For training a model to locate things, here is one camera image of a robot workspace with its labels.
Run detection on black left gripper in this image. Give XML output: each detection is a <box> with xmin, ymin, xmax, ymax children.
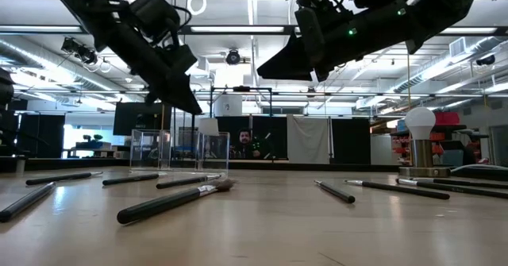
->
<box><xmin>94</xmin><ymin>19</ymin><xmax>203</xmax><ymax>115</ymax></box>

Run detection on shelf with red bins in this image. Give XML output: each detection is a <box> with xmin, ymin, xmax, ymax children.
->
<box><xmin>390</xmin><ymin>110</ymin><xmax>491</xmax><ymax>167</ymax></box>

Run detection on black ceiling camera pair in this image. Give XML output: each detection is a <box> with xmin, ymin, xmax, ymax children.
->
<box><xmin>60</xmin><ymin>37</ymin><xmax>98</xmax><ymax>66</ymax></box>

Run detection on brass lamp with white bulb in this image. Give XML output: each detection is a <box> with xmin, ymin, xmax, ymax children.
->
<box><xmin>398</xmin><ymin>106</ymin><xmax>452</xmax><ymax>179</ymax></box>

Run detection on black powder brush silver ferrule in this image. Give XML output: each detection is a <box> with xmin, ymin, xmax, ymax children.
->
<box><xmin>395</xmin><ymin>178</ymin><xmax>508</xmax><ymax>200</ymax></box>

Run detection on black table edge frame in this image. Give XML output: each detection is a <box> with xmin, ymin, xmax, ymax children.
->
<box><xmin>0</xmin><ymin>156</ymin><xmax>508</xmax><ymax>182</ymax></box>

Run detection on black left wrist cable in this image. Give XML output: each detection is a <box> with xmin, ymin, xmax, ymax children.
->
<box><xmin>171</xmin><ymin>4</ymin><xmax>194</xmax><ymax>35</ymax></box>

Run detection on person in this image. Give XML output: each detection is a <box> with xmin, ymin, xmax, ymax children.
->
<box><xmin>231</xmin><ymin>128</ymin><xmax>264</xmax><ymax>160</ymax></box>

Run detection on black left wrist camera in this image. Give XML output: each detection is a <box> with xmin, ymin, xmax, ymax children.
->
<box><xmin>161</xmin><ymin>43</ymin><xmax>198</xmax><ymax>75</ymax></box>

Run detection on white hanging cloth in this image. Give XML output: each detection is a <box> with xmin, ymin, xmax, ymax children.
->
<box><xmin>286</xmin><ymin>114</ymin><xmax>331</xmax><ymax>165</ymax></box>

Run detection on black gantry frame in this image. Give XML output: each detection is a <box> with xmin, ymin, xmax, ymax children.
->
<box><xmin>210</xmin><ymin>86</ymin><xmax>274</xmax><ymax>118</ymax></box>

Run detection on white hanging cable loop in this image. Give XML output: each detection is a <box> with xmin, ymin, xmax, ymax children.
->
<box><xmin>187</xmin><ymin>0</ymin><xmax>208</xmax><ymax>17</ymax></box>

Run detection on black curtain panel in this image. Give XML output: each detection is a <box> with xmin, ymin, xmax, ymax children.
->
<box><xmin>216</xmin><ymin>115</ymin><xmax>288</xmax><ymax>160</ymax></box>
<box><xmin>330</xmin><ymin>117</ymin><xmax>371</xmax><ymax>165</ymax></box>
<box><xmin>17</xmin><ymin>113</ymin><xmax>66</xmax><ymax>159</ymax></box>

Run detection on black monitor screen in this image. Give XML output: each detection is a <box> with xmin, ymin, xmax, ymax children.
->
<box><xmin>113</xmin><ymin>101</ymin><xmax>173</xmax><ymax>137</ymax></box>

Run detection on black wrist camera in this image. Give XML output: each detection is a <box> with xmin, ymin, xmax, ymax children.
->
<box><xmin>294</xmin><ymin>6</ymin><xmax>321</xmax><ymax>53</ymax></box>
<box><xmin>161</xmin><ymin>43</ymin><xmax>198</xmax><ymax>75</ymax></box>

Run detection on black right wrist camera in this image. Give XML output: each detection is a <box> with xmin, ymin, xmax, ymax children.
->
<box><xmin>294</xmin><ymin>6</ymin><xmax>321</xmax><ymax>53</ymax></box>

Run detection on large brush brown fluffy bristles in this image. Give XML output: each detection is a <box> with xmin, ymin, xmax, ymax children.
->
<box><xmin>116</xmin><ymin>178</ymin><xmax>237</xmax><ymax>226</ymax></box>

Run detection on white background workbench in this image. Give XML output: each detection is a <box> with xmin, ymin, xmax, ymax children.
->
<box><xmin>65</xmin><ymin>133</ymin><xmax>132</xmax><ymax>159</ymax></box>

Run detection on white shade table lamp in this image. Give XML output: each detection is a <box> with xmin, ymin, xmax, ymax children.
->
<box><xmin>197</xmin><ymin>117</ymin><xmax>221</xmax><ymax>137</ymax></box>

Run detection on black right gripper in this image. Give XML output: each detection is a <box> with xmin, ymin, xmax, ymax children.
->
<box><xmin>257</xmin><ymin>3</ymin><xmax>410</xmax><ymax>83</ymax></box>

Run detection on black brow comb brush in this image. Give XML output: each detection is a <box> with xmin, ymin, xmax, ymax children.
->
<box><xmin>102</xmin><ymin>172</ymin><xmax>168</xmax><ymax>187</ymax></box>

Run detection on white air vent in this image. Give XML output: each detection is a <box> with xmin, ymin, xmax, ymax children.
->
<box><xmin>448</xmin><ymin>37</ymin><xmax>467</xmax><ymax>58</ymax></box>

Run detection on white lamp cable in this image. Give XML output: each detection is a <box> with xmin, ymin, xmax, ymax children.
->
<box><xmin>449</xmin><ymin>163</ymin><xmax>508</xmax><ymax>176</ymax></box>

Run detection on silver ceiling duct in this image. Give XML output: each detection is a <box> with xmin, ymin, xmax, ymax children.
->
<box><xmin>391</xmin><ymin>35</ymin><xmax>508</xmax><ymax>94</ymax></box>
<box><xmin>0</xmin><ymin>38</ymin><xmax>114</xmax><ymax>93</ymax></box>

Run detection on small black makeup brush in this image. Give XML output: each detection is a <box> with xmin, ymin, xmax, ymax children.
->
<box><xmin>25</xmin><ymin>171</ymin><xmax>104</xmax><ymax>187</ymax></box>

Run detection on clear acrylic brush organizer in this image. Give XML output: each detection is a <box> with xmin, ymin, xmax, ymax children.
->
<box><xmin>129</xmin><ymin>129</ymin><xmax>231</xmax><ymax>175</ymax></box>

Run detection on black ceiling light rail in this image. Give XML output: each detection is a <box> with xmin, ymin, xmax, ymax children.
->
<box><xmin>0</xmin><ymin>24</ymin><xmax>508</xmax><ymax>37</ymax></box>

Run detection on thin black makeup brush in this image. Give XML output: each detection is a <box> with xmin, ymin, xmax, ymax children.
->
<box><xmin>344</xmin><ymin>179</ymin><xmax>451</xmax><ymax>201</ymax></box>

